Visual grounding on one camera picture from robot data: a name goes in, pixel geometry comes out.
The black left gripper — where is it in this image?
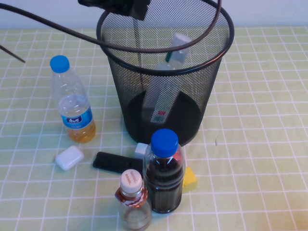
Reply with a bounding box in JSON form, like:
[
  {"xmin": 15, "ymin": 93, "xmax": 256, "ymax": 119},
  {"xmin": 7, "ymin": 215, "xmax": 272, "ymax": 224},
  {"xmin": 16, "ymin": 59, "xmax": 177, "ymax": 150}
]
[{"xmin": 78, "ymin": 0, "xmax": 149, "ymax": 20}]

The clear bottle white cap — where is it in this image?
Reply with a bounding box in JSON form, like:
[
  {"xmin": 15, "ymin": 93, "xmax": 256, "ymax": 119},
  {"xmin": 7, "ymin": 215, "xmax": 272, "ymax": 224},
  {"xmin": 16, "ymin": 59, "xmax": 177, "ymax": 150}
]
[{"xmin": 141, "ymin": 32, "xmax": 193, "ymax": 124}]

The small bottle beige cap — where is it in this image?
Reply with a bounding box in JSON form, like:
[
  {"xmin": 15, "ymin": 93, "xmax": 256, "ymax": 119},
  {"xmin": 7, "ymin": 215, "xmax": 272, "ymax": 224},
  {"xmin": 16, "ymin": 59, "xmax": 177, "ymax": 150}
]
[{"xmin": 115, "ymin": 169, "xmax": 153, "ymax": 231}]

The black mesh wastebasket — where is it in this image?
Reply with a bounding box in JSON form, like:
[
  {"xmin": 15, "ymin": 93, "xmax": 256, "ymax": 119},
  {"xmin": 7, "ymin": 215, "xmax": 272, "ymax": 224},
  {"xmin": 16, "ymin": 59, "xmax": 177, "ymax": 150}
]
[{"xmin": 96, "ymin": 0, "xmax": 234, "ymax": 147}]

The water bottle blue cap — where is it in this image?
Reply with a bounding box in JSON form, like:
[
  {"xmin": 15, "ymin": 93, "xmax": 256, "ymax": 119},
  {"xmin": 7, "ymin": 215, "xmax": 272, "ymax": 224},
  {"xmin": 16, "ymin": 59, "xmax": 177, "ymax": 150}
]
[{"xmin": 50, "ymin": 55, "xmax": 97, "ymax": 144}]

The small white cube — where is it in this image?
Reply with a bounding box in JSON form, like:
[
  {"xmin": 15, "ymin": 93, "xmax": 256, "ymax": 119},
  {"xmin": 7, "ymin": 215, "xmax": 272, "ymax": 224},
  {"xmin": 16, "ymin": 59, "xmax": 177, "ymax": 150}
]
[{"xmin": 134, "ymin": 142, "xmax": 149, "ymax": 161}]

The black remote control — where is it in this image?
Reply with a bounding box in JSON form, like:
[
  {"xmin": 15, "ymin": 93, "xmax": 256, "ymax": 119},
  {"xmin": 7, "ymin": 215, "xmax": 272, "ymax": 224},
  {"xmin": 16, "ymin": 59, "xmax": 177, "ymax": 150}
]
[{"xmin": 92, "ymin": 151, "xmax": 145, "ymax": 175}]

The white earbud case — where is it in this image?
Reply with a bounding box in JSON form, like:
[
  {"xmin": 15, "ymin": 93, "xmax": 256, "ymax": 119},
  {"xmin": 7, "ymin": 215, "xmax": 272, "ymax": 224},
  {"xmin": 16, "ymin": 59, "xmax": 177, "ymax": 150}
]
[{"xmin": 55, "ymin": 145, "xmax": 85, "ymax": 171}]

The green white-grid tablecloth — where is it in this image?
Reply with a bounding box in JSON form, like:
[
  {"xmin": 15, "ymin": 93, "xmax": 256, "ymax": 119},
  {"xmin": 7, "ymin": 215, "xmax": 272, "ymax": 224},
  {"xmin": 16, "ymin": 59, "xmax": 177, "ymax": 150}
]
[{"xmin": 0, "ymin": 26, "xmax": 308, "ymax": 231}]

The yellow block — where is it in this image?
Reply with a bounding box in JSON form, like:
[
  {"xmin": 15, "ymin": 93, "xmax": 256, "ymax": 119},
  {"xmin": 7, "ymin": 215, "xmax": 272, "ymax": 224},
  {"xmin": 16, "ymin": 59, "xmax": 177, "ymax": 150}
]
[{"xmin": 182, "ymin": 166, "xmax": 198, "ymax": 193}]

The dark liquid bottle blue cap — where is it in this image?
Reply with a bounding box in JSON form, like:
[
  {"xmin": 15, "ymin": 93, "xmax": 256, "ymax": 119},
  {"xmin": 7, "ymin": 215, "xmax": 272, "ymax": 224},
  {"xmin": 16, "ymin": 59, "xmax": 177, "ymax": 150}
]
[{"xmin": 142, "ymin": 128, "xmax": 186, "ymax": 214}]

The thick black camera cable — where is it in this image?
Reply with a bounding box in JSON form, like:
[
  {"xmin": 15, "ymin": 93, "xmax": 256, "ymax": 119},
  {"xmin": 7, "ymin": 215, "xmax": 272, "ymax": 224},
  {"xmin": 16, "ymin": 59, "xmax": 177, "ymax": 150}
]
[{"xmin": 0, "ymin": 0, "xmax": 222, "ymax": 54}]

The thin black cable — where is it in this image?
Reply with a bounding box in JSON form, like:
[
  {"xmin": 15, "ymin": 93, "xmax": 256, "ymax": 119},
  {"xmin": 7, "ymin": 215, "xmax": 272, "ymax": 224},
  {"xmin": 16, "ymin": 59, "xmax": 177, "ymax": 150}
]
[{"xmin": 0, "ymin": 44, "xmax": 26, "ymax": 64}]

